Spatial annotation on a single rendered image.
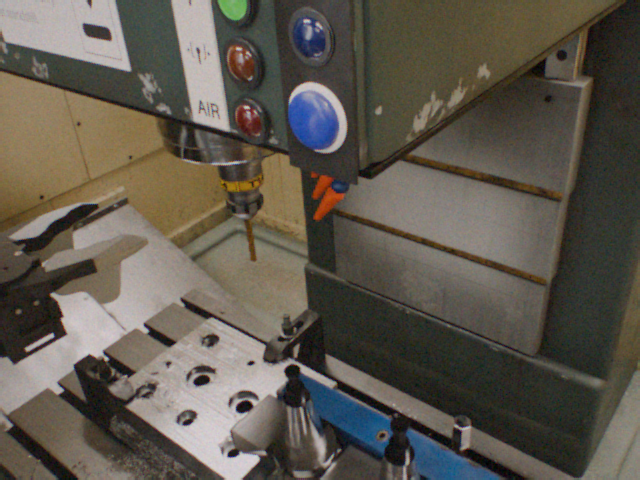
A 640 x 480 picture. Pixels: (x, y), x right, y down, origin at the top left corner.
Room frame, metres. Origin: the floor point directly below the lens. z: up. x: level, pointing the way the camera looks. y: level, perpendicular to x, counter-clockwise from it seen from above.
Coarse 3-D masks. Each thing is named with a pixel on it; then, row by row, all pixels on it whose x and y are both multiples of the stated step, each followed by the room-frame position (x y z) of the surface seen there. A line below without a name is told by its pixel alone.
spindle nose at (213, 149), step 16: (160, 128) 0.60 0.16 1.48; (176, 128) 0.58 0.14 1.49; (192, 128) 0.57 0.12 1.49; (176, 144) 0.58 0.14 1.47; (192, 144) 0.57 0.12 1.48; (208, 144) 0.56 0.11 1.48; (224, 144) 0.56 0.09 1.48; (240, 144) 0.56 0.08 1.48; (192, 160) 0.57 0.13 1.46; (208, 160) 0.57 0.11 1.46; (224, 160) 0.57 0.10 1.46; (240, 160) 0.57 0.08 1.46
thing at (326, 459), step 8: (328, 424) 0.43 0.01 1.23; (280, 432) 0.42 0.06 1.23; (328, 432) 0.42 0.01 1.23; (280, 440) 0.41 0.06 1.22; (328, 440) 0.41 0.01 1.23; (272, 448) 0.41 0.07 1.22; (280, 448) 0.41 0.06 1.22; (328, 448) 0.40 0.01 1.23; (336, 448) 0.40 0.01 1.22; (280, 456) 0.40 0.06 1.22; (320, 456) 0.39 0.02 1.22; (328, 456) 0.39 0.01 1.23; (280, 464) 0.39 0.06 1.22; (288, 464) 0.39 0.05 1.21; (296, 464) 0.39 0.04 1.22; (304, 464) 0.38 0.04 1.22; (312, 464) 0.38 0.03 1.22; (320, 464) 0.38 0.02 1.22; (328, 464) 0.39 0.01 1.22; (280, 472) 0.39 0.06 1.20; (288, 472) 0.40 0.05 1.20; (296, 472) 0.38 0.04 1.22; (304, 472) 0.38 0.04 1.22; (312, 472) 0.38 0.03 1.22; (320, 472) 0.38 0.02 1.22
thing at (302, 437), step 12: (288, 408) 0.40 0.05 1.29; (300, 408) 0.39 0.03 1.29; (312, 408) 0.40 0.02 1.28; (288, 420) 0.39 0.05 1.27; (300, 420) 0.39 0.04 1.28; (312, 420) 0.40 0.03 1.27; (288, 432) 0.39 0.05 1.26; (300, 432) 0.39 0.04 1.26; (312, 432) 0.39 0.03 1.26; (324, 432) 0.41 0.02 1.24; (288, 444) 0.39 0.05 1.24; (300, 444) 0.39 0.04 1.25; (312, 444) 0.39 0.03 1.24; (324, 444) 0.40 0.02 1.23; (288, 456) 0.39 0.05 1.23; (300, 456) 0.39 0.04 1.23; (312, 456) 0.39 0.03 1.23
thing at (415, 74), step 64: (128, 0) 0.39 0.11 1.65; (256, 0) 0.32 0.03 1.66; (384, 0) 0.29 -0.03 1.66; (448, 0) 0.33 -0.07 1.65; (512, 0) 0.40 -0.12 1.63; (576, 0) 0.49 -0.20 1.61; (0, 64) 0.51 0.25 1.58; (64, 64) 0.45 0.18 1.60; (384, 64) 0.29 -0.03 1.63; (448, 64) 0.34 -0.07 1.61; (512, 64) 0.40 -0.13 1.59; (384, 128) 0.29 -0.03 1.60
